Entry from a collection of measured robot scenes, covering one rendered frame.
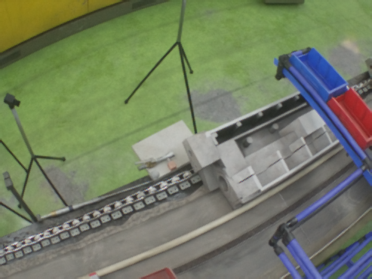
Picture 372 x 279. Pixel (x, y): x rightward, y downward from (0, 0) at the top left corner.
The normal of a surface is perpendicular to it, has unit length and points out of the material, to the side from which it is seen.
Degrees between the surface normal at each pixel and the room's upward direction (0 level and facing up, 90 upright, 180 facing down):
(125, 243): 0
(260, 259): 0
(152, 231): 0
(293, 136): 10
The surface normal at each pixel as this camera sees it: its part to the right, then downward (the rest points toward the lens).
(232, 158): 0.18, -0.37
